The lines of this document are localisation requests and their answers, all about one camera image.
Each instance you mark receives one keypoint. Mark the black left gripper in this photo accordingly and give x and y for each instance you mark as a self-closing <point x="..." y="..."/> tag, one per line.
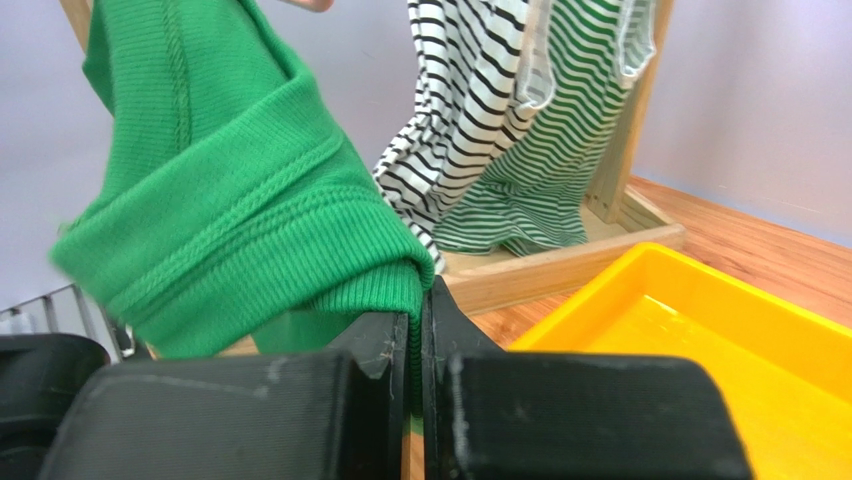
<point x="41" y="374"/>

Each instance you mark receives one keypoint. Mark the pink wire hanger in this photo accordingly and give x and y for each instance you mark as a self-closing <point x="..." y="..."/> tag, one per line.
<point x="317" y="6"/>

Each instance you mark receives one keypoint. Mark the black white striped tank top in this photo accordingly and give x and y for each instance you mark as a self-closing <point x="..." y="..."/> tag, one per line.
<point x="483" y="76"/>

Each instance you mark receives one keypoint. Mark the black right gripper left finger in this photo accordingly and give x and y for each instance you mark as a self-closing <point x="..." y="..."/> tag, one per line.
<point x="337" y="413"/>

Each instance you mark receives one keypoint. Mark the yellow plastic tray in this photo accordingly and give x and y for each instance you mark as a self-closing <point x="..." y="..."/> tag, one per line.
<point x="784" y="371"/>

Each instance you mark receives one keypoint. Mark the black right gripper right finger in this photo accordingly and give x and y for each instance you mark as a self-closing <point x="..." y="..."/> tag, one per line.
<point x="491" y="414"/>

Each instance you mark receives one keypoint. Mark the green white striped tank top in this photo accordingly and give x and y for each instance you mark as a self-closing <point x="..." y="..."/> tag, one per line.
<point x="528" y="200"/>

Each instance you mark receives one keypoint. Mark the wooden clothes rack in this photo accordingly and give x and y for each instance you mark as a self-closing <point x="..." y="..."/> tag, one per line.
<point x="233" y="204"/>

